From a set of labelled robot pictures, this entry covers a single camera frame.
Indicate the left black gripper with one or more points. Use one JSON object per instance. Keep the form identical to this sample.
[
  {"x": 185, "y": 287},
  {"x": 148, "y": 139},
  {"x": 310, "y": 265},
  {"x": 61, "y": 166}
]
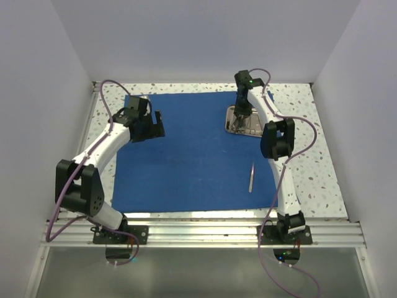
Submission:
[{"x": 156, "y": 130}]

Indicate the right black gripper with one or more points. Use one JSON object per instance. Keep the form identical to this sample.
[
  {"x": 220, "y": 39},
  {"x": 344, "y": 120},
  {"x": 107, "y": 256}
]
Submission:
[{"x": 242, "y": 111}]

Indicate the steel instrument tray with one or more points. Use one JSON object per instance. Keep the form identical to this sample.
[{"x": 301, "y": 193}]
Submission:
[{"x": 255, "y": 128}]

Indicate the blue surgical cloth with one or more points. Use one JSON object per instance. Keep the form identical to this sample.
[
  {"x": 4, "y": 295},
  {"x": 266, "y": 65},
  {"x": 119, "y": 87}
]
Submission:
[{"x": 197, "y": 166}]

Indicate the steel tweezers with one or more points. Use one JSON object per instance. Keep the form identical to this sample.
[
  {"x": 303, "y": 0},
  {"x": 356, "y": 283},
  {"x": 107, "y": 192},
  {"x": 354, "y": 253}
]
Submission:
[{"x": 251, "y": 178}]

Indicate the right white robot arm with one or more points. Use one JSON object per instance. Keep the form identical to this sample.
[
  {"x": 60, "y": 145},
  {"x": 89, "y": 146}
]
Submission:
[{"x": 277, "y": 146}]

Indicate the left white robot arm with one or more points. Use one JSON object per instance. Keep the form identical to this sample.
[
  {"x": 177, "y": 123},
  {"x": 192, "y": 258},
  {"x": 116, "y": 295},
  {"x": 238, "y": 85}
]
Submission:
[{"x": 78, "y": 187}]

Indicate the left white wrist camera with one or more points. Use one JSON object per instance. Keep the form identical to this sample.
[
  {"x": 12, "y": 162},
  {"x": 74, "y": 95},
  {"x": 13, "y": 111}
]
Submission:
[{"x": 145, "y": 106}]

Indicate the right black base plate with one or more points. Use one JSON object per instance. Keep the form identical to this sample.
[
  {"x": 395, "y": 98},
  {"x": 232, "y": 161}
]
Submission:
[{"x": 271, "y": 236}]

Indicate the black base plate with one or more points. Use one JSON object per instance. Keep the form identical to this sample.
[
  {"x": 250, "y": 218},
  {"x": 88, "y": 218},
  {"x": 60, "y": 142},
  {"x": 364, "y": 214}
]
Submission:
[
  {"x": 105, "y": 237},
  {"x": 271, "y": 236}
]

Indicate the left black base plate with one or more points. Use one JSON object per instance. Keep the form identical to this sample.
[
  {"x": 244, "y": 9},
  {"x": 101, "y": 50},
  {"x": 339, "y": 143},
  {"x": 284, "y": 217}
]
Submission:
[{"x": 105, "y": 237}]

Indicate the aluminium mounting rail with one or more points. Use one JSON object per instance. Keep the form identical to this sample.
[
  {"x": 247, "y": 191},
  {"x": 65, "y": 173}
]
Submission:
[{"x": 218, "y": 234}]

